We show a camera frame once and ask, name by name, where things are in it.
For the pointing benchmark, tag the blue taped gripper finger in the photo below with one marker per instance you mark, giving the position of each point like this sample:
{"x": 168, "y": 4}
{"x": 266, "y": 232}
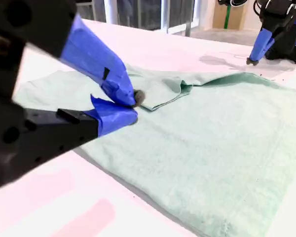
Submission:
{"x": 93, "y": 56}
{"x": 113, "y": 117}
{"x": 268, "y": 47}
{"x": 260, "y": 45}

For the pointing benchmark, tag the pale green T-shirt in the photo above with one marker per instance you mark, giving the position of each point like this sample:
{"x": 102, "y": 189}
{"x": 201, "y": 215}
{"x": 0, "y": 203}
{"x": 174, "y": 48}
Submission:
{"x": 199, "y": 148}

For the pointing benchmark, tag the brown cardboard panel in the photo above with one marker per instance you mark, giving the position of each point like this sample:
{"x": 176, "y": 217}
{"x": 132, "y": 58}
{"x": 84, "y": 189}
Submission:
{"x": 236, "y": 17}

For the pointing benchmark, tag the green pole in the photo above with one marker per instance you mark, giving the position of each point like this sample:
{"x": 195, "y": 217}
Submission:
{"x": 227, "y": 17}

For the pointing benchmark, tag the grey metal post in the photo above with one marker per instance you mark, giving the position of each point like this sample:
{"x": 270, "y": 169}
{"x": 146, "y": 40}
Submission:
{"x": 188, "y": 29}

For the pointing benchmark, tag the white window frame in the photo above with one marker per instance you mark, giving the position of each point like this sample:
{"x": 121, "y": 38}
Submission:
{"x": 165, "y": 14}

